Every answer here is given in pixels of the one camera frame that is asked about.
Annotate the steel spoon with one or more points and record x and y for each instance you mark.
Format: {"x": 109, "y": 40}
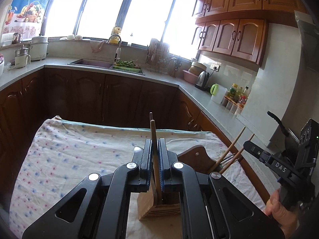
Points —
{"x": 138, "y": 149}

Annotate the small white electric pot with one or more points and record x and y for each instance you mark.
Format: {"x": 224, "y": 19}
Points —
{"x": 22, "y": 57}

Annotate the dish drying rack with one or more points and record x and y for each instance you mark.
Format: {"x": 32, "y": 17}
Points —
{"x": 160, "y": 60}

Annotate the range hood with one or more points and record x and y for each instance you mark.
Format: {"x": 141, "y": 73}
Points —
{"x": 309, "y": 40}

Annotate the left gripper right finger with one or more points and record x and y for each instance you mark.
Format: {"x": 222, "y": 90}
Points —
{"x": 211, "y": 206}

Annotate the lower wooden cabinets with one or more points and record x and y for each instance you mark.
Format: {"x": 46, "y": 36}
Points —
{"x": 88, "y": 97}

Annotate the kitchen sink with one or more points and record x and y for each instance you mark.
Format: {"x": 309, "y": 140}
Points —
{"x": 93, "y": 63}

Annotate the large white cooker pot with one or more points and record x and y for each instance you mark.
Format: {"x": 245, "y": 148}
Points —
{"x": 38, "y": 48}

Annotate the tropical fruit poster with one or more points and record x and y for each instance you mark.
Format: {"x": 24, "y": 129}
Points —
{"x": 25, "y": 17}

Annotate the condiment bottles group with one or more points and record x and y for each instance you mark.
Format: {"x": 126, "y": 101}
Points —
{"x": 236, "y": 98}

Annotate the steel fork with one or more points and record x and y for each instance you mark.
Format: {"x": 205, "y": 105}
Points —
{"x": 228, "y": 161}

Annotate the kitchen faucet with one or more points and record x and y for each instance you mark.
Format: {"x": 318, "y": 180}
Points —
{"x": 118, "y": 50}

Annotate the green vegetable basket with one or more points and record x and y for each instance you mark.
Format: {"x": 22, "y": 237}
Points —
{"x": 127, "y": 66}

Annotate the wall power outlet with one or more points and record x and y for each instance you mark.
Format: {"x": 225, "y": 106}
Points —
{"x": 215, "y": 66}

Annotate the yellow bottle on sill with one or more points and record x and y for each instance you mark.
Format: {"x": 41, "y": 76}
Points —
{"x": 116, "y": 31}

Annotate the pink basin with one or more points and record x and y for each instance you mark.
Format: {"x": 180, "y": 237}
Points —
{"x": 190, "y": 77}

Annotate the wooden chopstick one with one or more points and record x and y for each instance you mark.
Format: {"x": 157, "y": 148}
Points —
{"x": 227, "y": 151}

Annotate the wooden utensil holder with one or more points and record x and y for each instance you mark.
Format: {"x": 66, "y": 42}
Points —
{"x": 151, "y": 206}

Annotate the upper wooden cabinets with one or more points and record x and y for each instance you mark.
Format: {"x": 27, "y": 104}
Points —
{"x": 239, "y": 28}

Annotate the wooden chopstick three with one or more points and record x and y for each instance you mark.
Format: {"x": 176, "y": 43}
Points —
{"x": 155, "y": 161}

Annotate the green handled white pitcher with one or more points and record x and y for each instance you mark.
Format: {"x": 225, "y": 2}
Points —
{"x": 217, "y": 93}

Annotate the wooden cabinets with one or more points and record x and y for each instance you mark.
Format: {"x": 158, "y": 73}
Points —
{"x": 88, "y": 97}
{"x": 239, "y": 28}

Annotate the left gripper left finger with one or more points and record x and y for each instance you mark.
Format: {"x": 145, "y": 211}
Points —
{"x": 98, "y": 206}

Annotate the steel electric kettle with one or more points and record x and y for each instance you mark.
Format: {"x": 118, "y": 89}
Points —
{"x": 202, "y": 80}

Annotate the person's right hand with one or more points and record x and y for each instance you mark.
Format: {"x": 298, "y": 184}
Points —
{"x": 288, "y": 220}

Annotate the white red rice cooker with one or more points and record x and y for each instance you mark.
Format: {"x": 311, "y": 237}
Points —
{"x": 1, "y": 64}

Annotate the floral white tablecloth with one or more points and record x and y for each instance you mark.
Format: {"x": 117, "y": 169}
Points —
{"x": 63, "y": 153}

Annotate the black wok with lid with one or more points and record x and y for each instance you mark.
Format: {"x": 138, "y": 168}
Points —
{"x": 289, "y": 137}

